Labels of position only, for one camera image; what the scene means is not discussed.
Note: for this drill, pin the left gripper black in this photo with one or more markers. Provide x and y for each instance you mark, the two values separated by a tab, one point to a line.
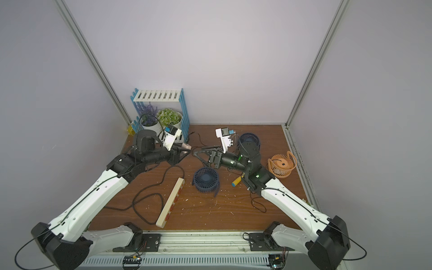
174	155

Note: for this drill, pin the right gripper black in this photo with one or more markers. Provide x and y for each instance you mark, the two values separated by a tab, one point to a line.
216	158

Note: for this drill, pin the pink USB charger plug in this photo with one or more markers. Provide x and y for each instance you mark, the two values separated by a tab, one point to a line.
186	146

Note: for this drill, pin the cream power strip red sockets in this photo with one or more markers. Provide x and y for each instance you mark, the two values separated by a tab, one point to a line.
170	203

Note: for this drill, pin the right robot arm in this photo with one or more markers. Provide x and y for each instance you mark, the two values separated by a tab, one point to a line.
325	240

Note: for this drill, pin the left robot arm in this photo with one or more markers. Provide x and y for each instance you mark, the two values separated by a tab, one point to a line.
66	242

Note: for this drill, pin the dark blue desk fan near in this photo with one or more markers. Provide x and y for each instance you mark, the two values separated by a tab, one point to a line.
206	180

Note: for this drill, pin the dark blue desk fan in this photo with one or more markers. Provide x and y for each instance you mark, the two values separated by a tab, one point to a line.
206	180
249	137

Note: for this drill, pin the dark blue desk fan far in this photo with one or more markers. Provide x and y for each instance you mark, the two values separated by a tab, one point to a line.
249	137

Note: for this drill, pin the orange desk fan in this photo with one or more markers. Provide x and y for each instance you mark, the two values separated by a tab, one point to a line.
281	165

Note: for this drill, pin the green yellow toy shovel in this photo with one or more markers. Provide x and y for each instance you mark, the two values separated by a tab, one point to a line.
237	181

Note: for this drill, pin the green plant white pot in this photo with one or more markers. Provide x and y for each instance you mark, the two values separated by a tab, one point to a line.
168	117

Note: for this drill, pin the lavender plant white pot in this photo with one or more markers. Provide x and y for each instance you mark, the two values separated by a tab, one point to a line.
149	121

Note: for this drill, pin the yellow object beside shelf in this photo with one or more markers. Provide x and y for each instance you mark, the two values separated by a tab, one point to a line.
130	130

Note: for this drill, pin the blue white slatted shelf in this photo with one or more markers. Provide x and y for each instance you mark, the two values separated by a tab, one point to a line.
161	99

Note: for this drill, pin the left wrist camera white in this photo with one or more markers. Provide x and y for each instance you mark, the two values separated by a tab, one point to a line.
171	134

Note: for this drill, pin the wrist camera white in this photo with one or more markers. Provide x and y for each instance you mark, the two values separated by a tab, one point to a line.
171	134
225	135

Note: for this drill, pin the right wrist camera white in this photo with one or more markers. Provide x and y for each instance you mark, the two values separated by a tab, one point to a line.
225	135

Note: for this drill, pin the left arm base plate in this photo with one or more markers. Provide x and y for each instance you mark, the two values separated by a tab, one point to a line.
142	241

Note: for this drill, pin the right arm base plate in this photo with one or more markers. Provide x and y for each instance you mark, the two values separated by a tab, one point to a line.
263	241

